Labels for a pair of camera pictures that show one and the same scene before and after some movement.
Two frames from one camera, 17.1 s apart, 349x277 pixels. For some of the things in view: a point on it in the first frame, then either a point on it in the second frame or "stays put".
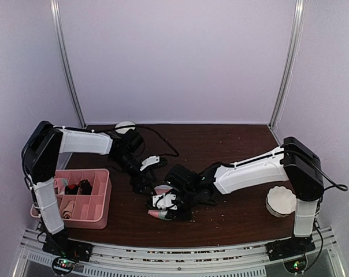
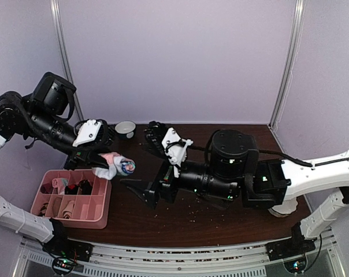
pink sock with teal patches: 161,214 -> 118,164
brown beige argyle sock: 85,187 stays put
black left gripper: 138,187 -> 85,154
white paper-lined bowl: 281,201 stays put
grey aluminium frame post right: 301,6 stays put
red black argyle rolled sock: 71,190 stays put
